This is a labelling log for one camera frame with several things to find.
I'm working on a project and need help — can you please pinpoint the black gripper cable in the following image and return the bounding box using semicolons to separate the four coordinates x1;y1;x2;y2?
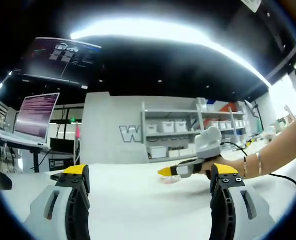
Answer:
220;141;296;188

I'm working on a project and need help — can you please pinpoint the grey floor stand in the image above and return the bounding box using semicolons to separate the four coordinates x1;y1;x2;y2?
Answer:
244;99;264;131

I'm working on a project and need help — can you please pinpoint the grey equipment cabinet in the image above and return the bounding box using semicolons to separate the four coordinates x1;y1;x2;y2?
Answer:
47;154;75;172

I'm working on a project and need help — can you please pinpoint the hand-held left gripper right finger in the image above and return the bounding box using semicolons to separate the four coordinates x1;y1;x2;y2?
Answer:
209;163;276;240

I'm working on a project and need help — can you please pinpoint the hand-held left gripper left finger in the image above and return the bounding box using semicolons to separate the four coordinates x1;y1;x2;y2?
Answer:
24;164;91;240

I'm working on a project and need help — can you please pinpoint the open silver laptop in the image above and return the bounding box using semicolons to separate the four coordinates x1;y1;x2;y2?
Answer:
0;92;61;151

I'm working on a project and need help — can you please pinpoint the dark rounded object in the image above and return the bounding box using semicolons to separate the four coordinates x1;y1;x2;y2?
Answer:
0;167;14;191

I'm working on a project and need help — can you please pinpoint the hanging dark monitor screen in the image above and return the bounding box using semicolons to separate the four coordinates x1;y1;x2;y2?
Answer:
14;37;103;86

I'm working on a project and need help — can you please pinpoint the person's right hand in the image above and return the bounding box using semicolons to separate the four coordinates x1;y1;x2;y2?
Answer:
202;155;238;180

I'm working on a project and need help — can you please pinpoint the gold bangle bracelet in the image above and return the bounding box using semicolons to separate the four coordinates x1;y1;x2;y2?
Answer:
255;151;263;176

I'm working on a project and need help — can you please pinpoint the black laptop stand desk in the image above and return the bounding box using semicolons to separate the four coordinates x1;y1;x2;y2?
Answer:
0;126;52;174

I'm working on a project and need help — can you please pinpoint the grey metal shelf unit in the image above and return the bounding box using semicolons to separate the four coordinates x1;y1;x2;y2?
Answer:
140;97;249;163

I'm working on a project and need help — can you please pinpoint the clear resealable bag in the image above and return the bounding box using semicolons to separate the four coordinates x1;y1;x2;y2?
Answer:
158;173;183;186

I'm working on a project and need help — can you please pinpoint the small black monitor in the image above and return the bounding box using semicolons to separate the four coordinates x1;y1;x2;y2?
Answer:
49;138;75;154

